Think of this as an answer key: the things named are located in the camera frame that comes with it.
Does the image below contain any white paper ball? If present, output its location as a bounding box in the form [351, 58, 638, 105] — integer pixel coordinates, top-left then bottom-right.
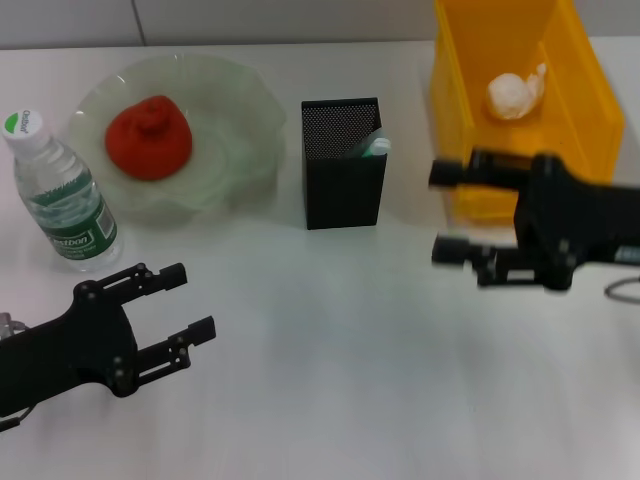
[482, 60, 551, 121]

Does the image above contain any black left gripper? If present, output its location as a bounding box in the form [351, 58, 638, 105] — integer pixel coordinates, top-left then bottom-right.
[0, 262, 217, 417]

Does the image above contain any black mesh pen holder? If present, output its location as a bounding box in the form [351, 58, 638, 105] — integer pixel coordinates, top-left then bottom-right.
[300, 97, 389, 231]

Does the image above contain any red-orange toy orange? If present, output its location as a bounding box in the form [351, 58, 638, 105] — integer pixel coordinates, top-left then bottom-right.
[104, 94, 195, 182]

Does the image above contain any yellow plastic storage bin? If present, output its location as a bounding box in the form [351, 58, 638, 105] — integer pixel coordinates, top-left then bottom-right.
[428, 0, 626, 224]

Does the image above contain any clear bottle with green label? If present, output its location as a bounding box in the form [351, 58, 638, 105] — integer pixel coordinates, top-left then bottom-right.
[1, 109, 126, 274]

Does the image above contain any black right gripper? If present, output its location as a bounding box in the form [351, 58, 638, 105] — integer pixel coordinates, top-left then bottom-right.
[428, 146, 640, 292]

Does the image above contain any pale green glass fruit plate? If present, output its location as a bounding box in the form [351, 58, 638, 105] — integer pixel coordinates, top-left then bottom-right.
[67, 52, 289, 226]

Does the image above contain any right gripper connector cable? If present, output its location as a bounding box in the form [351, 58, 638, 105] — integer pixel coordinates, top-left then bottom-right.
[603, 273, 640, 302]

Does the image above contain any grey marker pen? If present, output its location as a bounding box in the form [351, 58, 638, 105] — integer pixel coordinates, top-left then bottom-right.
[347, 125, 385, 160]

